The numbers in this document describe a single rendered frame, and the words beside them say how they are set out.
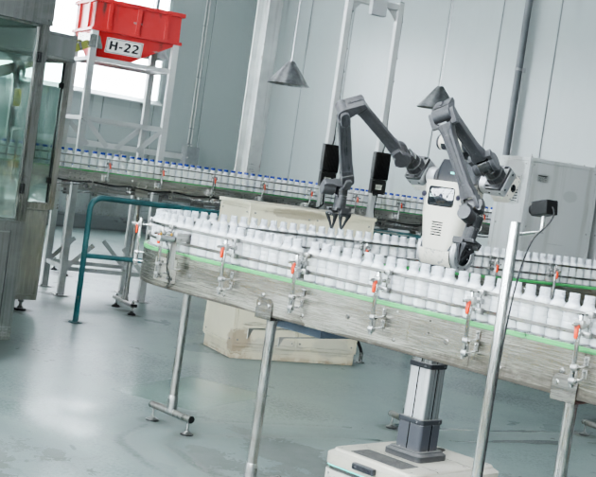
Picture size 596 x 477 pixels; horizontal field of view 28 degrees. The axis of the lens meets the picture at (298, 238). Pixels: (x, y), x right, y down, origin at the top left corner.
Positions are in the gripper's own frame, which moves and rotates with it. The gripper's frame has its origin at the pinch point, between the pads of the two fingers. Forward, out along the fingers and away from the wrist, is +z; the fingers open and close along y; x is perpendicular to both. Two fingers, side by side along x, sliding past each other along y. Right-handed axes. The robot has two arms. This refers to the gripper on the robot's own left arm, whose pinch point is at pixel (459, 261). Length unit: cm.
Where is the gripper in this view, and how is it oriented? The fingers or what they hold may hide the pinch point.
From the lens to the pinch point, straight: 468.4
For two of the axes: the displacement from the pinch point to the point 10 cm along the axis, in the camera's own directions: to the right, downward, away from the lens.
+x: 6.2, 4.0, 6.8
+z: -3.7, 9.1, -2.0
